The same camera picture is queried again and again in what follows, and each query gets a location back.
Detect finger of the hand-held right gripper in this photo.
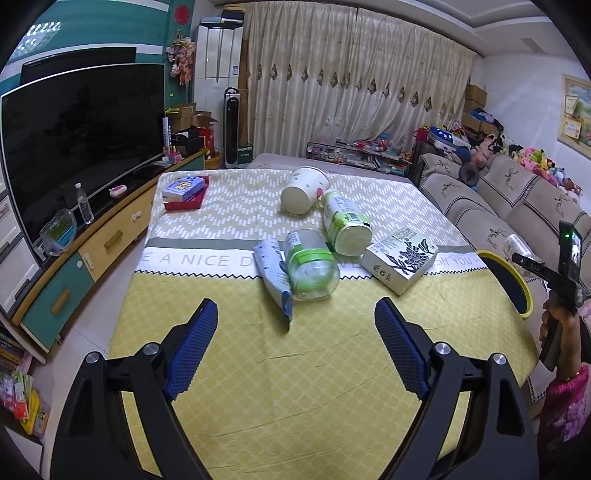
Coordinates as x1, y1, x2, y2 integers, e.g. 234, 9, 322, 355
512, 252, 561, 284

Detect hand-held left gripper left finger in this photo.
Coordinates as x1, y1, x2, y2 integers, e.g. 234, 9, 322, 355
50, 298, 219, 480

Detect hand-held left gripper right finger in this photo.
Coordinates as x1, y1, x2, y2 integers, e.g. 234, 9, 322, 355
374, 296, 541, 480

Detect clear plastic bottle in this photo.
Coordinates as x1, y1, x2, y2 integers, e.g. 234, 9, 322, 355
505, 234, 539, 265

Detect black bin with yellow rim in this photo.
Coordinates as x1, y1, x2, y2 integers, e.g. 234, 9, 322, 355
475, 250, 534, 320

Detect white box with black floral print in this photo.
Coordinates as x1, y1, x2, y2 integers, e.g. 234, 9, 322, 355
361, 229, 439, 296

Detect blue and white snack bag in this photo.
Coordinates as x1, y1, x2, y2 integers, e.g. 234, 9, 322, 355
256, 239, 295, 331

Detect clear jar with green label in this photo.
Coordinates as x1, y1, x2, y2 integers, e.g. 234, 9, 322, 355
283, 229, 341, 301

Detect green and white bottle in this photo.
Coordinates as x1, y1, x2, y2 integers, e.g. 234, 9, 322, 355
320, 191, 373, 257

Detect white paper cup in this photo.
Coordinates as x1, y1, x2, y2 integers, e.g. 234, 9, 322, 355
280, 167, 330, 216

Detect person's right forearm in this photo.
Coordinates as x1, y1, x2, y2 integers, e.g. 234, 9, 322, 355
537, 364, 591, 463

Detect person's right hand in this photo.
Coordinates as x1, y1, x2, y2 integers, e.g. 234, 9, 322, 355
538, 301, 583, 380

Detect beige sofa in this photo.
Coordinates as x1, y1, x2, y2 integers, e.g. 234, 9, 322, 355
407, 151, 591, 324

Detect yellow and grey tablecloth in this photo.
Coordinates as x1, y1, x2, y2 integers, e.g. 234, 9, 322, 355
107, 168, 542, 480

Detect pile of plush toys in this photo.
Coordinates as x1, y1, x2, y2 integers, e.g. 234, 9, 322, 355
471, 133, 583, 205

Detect green and yellow television cabinet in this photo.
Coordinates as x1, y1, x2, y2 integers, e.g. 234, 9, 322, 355
11, 149, 207, 366

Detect flat red box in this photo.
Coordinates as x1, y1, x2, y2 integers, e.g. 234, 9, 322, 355
164, 177, 211, 212

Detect blue star print bag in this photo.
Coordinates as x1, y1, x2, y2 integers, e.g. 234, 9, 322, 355
427, 126, 459, 149

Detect blue and white box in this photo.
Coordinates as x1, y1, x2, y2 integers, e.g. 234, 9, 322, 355
163, 176, 206, 203

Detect stack of cardboard boxes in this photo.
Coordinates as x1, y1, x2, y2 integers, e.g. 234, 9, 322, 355
461, 84, 489, 136

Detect row of books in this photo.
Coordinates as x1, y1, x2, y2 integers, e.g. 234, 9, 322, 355
0, 318, 52, 438

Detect clear water bottle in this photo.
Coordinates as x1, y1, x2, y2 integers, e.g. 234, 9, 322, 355
75, 183, 95, 226

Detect glass coffee table with clutter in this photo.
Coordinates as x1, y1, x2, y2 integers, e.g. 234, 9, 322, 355
305, 137, 417, 179

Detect white plastic drawer cabinet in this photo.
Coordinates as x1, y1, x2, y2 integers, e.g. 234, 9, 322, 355
0, 174, 43, 315

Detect black and white tower fan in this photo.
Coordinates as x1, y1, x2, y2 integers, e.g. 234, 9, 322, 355
223, 87, 242, 169

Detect open cardboard boxes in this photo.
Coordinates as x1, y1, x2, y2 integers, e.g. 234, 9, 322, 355
177, 103, 219, 136

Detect large curved television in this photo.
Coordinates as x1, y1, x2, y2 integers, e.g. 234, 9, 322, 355
0, 64, 167, 246

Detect cream patterned curtain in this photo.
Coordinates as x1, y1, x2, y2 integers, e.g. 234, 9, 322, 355
239, 1, 477, 158

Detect hanging flower garland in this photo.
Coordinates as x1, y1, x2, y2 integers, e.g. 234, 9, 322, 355
167, 31, 198, 87

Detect small black television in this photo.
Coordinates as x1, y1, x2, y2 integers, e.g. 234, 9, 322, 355
20, 46, 138, 85

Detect framed wall picture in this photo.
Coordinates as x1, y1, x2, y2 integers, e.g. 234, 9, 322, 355
556, 73, 591, 148

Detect crystal wall decoration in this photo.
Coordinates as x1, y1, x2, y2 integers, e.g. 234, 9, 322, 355
18, 22, 61, 49

